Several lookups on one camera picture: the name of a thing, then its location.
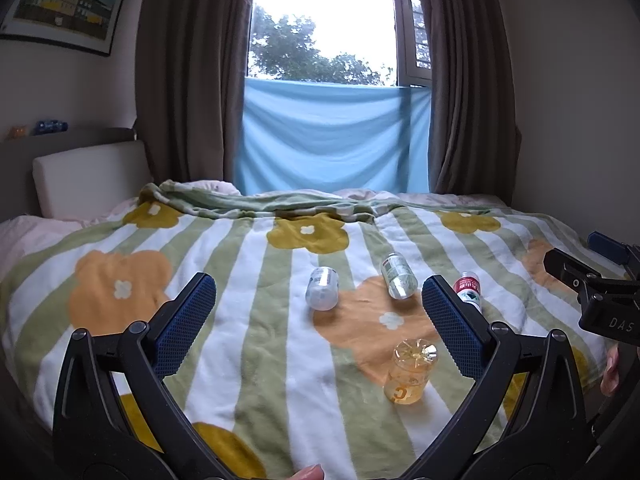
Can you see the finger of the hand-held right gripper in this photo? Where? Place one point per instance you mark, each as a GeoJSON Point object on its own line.
{"type": "Point", "coordinates": [567, 269]}
{"type": "Point", "coordinates": [607, 249]}

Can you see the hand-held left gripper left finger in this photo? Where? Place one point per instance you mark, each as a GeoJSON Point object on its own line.
{"type": "Point", "coordinates": [182, 327]}

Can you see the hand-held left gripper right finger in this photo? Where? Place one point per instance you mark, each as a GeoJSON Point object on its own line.
{"type": "Point", "coordinates": [452, 327]}

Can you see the yellow liquid bottle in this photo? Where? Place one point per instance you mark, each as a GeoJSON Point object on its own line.
{"type": "Point", "coordinates": [407, 375]}

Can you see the person's right hand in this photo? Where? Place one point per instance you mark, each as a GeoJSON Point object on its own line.
{"type": "Point", "coordinates": [611, 372]}

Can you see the person's left hand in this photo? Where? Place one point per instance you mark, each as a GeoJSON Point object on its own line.
{"type": "Point", "coordinates": [306, 473]}

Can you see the red label bottle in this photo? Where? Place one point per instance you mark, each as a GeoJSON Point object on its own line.
{"type": "Point", "coordinates": [469, 291]}

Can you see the floral striped blanket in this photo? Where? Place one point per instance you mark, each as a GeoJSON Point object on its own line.
{"type": "Point", "coordinates": [240, 280]}

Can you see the clear plastic bottle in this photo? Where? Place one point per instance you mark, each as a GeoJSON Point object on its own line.
{"type": "Point", "coordinates": [398, 275]}

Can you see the white plastic bottle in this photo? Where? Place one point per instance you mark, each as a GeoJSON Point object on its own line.
{"type": "Point", "coordinates": [322, 290]}

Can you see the white headboard cushion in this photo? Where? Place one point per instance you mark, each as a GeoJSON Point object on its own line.
{"type": "Point", "coordinates": [85, 175]}

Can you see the grey headboard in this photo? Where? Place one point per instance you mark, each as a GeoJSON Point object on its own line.
{"type": "Point", "coordinates": [85, 135]}

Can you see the brown curtain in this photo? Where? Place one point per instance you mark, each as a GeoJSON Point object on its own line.
{"type": "Point", "coordinates": [195, 70]}
{"type": "Point", "coordinates": [470, 75]}

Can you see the light blue cloth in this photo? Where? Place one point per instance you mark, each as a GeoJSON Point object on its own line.
{"type": "Point", "coordinates": [330, 135]}

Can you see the blue toy on headboard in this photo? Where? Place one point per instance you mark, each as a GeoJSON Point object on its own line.
{"type": "Point", "coordinates": [49, 126]}

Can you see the small orange figure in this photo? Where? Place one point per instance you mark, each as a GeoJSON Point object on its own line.
{"type": "Point", "coordinates": [18, 132]}

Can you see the window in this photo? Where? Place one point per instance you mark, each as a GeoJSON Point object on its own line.
{"type": "Point", "coordinates": [325, 15]}

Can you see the framed wall picture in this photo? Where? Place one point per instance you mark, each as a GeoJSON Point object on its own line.
{"type": "Point", "coordinates": [65, 0]}

